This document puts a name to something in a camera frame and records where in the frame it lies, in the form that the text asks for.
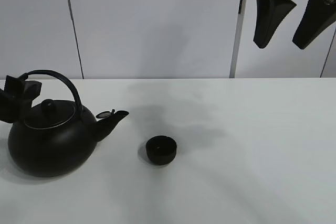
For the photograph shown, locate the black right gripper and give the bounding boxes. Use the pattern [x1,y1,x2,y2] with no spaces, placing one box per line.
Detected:
[254,0,335,50]

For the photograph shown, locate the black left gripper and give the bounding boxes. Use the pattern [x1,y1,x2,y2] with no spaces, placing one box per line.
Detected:
[1,75,42,123]

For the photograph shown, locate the black teapot with handle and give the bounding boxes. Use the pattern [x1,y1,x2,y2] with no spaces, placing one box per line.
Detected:
[7,70,129,177]

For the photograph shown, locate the small black teacup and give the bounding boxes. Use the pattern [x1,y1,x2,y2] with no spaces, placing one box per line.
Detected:
[145,135,177,165]

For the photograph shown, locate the white partition post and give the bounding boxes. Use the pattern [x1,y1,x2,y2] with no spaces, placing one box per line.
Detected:
[229,0,246,79]

